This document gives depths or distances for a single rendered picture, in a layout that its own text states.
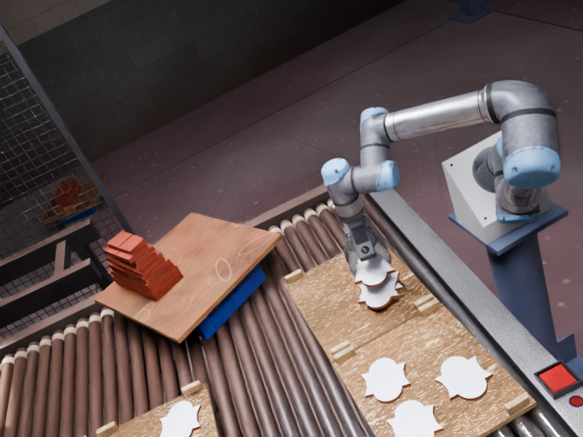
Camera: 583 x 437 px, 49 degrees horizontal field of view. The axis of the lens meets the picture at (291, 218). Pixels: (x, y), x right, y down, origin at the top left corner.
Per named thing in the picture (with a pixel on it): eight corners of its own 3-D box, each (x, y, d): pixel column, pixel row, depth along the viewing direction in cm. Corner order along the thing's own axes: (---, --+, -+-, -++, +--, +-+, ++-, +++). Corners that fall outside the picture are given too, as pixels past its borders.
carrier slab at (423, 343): (442, 306, 178) (441, 302, 177) (537, 406, 143) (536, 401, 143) (333, 367, 174) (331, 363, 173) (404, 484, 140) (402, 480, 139)
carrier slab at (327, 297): (376, 238, 213) (375, 234, 212) (441, 304, 178) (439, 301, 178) (284, 287, 209) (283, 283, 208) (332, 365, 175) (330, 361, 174)
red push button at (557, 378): (561, 367, 150) (560, 363, 149) (578, 384, 145) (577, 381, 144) (539, 378, 149) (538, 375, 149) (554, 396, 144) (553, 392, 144)
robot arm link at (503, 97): (543, 55, 136) (350, 107, 165) (547, 103, 134) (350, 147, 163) (559, 75, 145) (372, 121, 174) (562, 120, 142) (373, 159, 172)
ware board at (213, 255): (193, 215, 248) (191, 211, 247) (283, 238, 214) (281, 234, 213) (95, 303, 223) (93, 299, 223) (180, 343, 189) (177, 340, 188)
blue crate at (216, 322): (212, 259, 238) (200, 239, 232) (269, 277, 216) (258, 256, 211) (153, 316, 222) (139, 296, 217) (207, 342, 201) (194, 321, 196)
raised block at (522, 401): (527, 398, 144) (525, 391, 143) (532, 404, 143) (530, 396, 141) (505, 411, 143) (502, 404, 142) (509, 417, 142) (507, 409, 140)
